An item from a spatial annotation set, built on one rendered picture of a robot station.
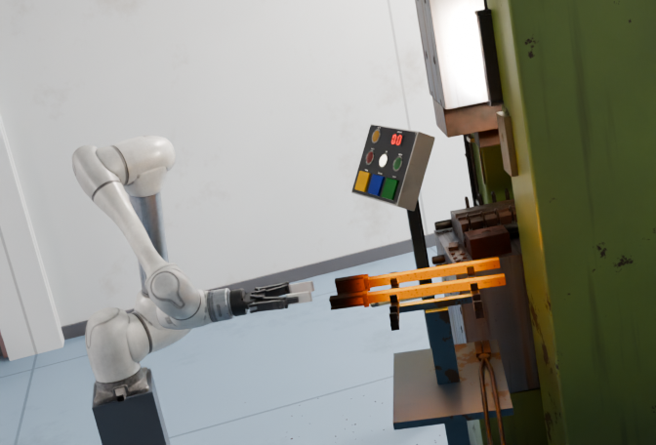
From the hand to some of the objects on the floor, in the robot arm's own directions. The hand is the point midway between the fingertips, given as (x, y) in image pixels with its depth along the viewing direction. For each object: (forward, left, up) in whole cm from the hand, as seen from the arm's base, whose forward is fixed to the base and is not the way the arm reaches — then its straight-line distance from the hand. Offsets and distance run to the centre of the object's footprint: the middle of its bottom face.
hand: (302, 292), depth 256 cm
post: (+58, +86, -98) cm, 143 cm away
